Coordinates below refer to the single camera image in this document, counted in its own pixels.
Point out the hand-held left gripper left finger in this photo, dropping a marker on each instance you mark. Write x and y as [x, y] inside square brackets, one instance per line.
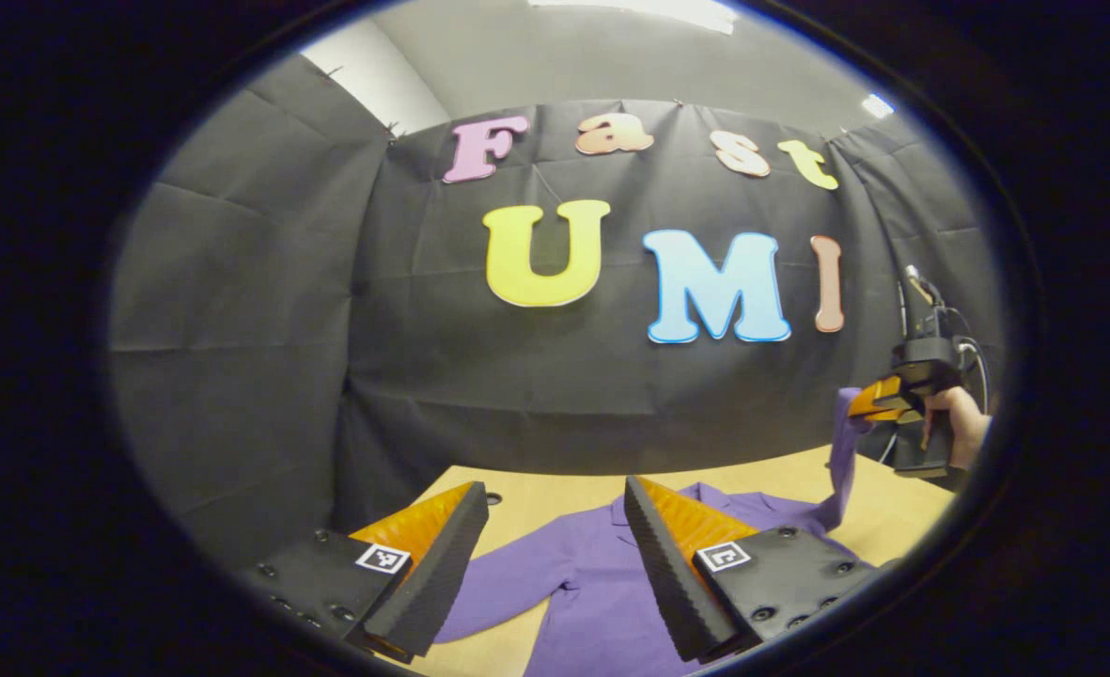
[442, 564]

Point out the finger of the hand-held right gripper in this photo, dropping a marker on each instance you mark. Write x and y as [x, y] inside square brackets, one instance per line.
[883, 410]
[883, 387]

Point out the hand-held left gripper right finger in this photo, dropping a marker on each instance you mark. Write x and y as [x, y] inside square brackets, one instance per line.
[667, 574]

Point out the purple button-up shirt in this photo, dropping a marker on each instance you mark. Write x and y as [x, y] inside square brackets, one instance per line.
[601, 583]

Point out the black backdrop cloth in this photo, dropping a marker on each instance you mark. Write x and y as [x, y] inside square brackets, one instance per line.
[517, 395]

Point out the small ceiling light panel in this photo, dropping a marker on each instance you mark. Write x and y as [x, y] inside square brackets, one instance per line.
[877, 105]

